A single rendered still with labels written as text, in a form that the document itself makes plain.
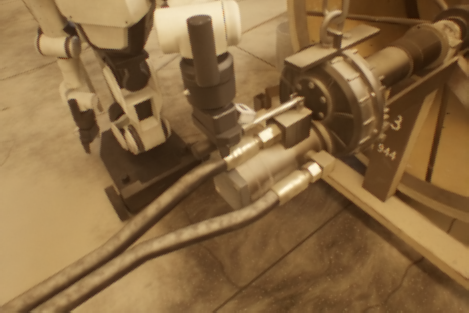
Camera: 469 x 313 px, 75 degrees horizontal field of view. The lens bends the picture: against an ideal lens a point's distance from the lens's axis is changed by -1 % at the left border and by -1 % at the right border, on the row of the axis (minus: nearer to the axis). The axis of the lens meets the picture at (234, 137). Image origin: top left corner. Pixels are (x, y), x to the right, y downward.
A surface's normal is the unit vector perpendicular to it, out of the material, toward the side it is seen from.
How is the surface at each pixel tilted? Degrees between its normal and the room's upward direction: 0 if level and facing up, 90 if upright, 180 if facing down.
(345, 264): 0
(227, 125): 90
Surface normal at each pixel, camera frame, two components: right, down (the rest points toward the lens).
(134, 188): 0.36, -0.18
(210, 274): -0.08, -0.75
